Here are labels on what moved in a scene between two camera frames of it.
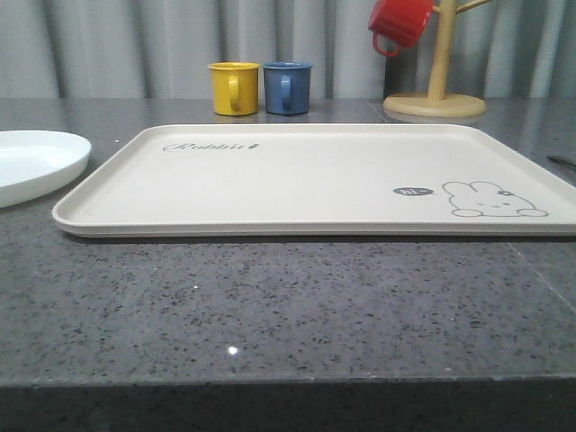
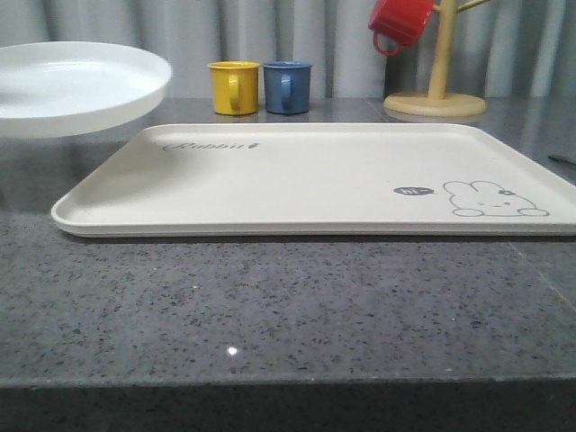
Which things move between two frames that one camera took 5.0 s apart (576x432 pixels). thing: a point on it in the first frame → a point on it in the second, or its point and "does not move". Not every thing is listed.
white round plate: x=36 y=165 → x=65 y=89
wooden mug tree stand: x=435 y=103 does not move
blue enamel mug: x=287 y=87 does not move
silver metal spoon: x=562 y=159 does not move
